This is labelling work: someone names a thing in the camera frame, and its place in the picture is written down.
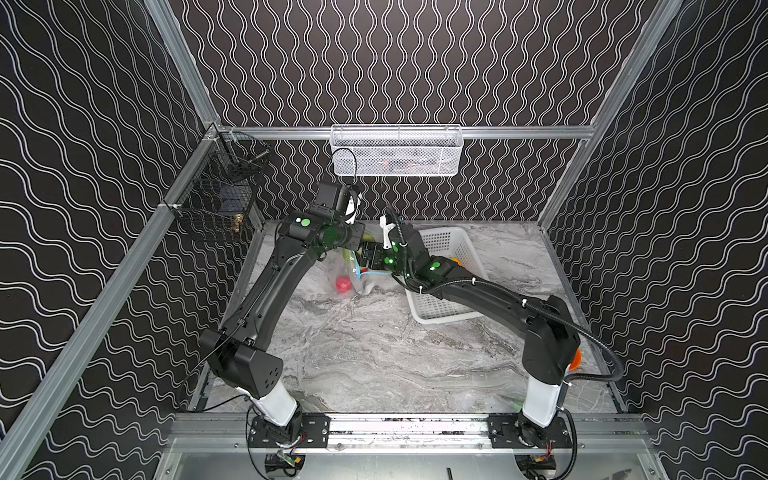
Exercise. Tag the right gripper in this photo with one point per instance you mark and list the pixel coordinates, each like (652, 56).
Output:
(372, 258)

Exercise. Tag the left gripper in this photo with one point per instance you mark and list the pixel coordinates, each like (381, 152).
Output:
(358, 241)

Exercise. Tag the clear zip top bag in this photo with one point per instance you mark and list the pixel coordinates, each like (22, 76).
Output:
(363, 279)

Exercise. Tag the red apple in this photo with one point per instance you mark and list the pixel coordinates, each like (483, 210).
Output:
(343, 285)

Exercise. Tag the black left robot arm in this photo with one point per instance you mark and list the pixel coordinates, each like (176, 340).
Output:
(237, 351)

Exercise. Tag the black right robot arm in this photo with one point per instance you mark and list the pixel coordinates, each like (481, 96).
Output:
(551, 338)

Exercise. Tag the clear wall basket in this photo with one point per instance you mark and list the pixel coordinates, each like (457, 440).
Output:
(391, 150)

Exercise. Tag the black wire wall basket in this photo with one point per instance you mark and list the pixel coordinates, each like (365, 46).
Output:
(216, 208)

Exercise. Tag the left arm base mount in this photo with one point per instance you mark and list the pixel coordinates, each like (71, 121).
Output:
(304, 430)

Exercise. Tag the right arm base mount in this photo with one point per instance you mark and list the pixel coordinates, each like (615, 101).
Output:
(514, 431)

